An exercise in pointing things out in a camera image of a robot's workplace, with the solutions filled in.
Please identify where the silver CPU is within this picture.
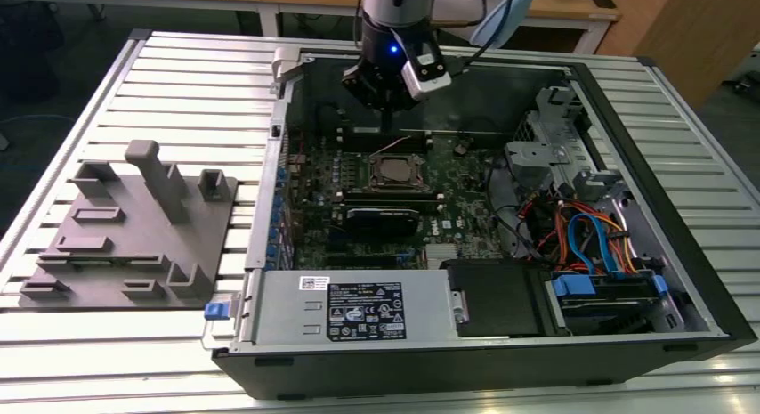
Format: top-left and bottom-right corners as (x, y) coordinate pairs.
(379, 158), (418, 183)

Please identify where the grey case latch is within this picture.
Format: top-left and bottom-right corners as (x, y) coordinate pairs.
(271, 46), (306, 84)

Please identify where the green RAM stick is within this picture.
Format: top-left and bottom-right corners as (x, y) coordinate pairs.
(342, 199), (446, 213)

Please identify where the metal drive cage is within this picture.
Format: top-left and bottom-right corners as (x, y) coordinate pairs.
(503, 86), (635, 210)

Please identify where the black graphics card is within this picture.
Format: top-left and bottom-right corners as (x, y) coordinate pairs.
(344, 206), (422, 242)

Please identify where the green motherboard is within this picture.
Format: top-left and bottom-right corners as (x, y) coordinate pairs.
(283, 135), (522, 272)

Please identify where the silver chipset heatsink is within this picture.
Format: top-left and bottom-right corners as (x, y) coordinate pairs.
(423, 243), (463, 260)

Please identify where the grey parts rack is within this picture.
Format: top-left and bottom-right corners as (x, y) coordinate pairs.
(16, 139), (240, 311)

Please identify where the wooden cabinet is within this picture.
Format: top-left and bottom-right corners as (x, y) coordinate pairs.
(596, 0), (760, 110)

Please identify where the black plastic shroud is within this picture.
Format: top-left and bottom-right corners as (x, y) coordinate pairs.
(440, 258), (559, 340)

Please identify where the grey power supply unit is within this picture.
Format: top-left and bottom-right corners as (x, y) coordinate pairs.
(234, 269), (462, 344)

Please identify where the hard disk in blue carrier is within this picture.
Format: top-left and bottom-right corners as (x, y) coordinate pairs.
(548, 271), (670, 337)

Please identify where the black PC case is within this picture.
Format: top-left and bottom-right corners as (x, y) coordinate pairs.
(202, 46), (759, 400)

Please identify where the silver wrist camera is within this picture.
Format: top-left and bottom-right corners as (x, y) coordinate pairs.
(399, 52), (455, 101)

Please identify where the thick black cable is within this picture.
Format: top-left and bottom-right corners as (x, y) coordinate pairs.
(482, 162), (558, 260)

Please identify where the orange power wire bundle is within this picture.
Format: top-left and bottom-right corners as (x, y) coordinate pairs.
(522, 199), (652, 275)

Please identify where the blue data wire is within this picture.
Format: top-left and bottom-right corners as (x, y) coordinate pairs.
(566, 213), (624, 280)

